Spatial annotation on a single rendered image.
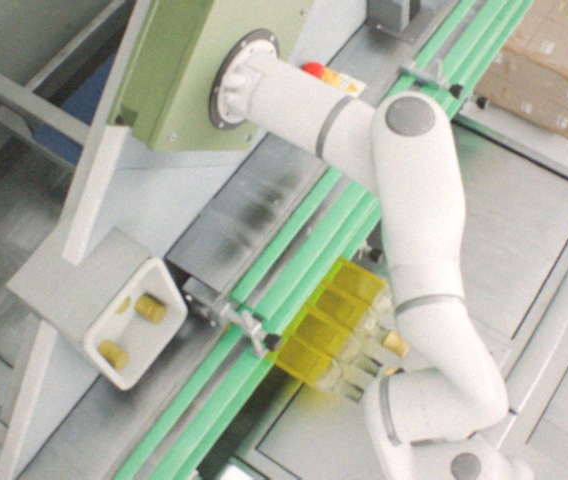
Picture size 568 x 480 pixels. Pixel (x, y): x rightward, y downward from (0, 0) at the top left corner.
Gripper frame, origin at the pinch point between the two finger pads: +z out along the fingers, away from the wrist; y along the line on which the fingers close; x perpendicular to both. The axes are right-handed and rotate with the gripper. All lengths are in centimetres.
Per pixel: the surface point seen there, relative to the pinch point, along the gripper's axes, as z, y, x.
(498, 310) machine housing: 1.1, -16.0, -29.4
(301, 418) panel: 10.1, -12.3, 15.6
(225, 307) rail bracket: 25.0, 16.5, 16.2
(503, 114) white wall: 157, -314, -269
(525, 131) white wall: 136, -314, -270
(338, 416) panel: 5.7, -12.4, 10.1
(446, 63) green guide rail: 38, 13, -48
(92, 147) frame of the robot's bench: 48, 40, 19
